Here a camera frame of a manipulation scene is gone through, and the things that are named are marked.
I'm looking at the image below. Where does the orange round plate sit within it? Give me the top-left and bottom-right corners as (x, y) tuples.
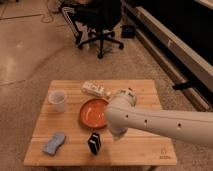
(79, 99), (108, 129)

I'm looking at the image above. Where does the blue sponge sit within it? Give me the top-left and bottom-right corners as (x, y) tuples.
(43, 132), (66, 155)

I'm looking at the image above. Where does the clear plastic cup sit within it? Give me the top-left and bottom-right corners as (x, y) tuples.
(48, 90), (67, 112)

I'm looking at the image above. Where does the black box on floor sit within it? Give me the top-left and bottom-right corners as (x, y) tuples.
(121, 25), (135, 38)

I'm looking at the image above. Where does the wooden table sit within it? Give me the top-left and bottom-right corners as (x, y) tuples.
(24, 80), (177, 167)

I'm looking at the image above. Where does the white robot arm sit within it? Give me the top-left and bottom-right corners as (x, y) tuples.
(104, 89), (213, 148)

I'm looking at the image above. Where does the black office chair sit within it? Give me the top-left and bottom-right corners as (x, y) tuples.
(59, 0), (124, 59)

